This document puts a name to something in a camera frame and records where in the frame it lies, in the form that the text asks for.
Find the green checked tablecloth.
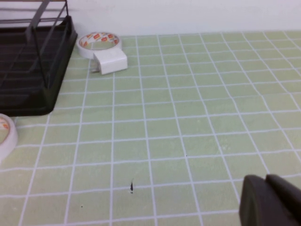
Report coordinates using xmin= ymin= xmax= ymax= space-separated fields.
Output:
xmin=0 ymin=30 xmax=301 ymax=226

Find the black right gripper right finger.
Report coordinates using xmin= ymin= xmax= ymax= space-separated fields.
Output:
xmin=267 ymin=174 xmax=301 ymax=226

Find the white tape roll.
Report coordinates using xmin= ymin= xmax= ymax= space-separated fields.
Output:
xmin=0 ymin=113 xmax=18 ymax=163
xmin=76 ymin=32 xmax=123 ymax=59

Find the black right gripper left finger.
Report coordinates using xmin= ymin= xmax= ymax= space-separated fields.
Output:
xmin=238 ymin=174 xmax=295 ymax=226

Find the black wire rack tray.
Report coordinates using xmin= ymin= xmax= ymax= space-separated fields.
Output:
xmin=0 ymin=15 xmax=79 ymax=117

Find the white charger adapter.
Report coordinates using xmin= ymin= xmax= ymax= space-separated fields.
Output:
xmin=90 ymin=48 xmax=128 ymax=75

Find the black wire dish rack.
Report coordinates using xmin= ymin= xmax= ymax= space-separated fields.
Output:
xmin=0 ymin=0 xmax=71 ymax=91

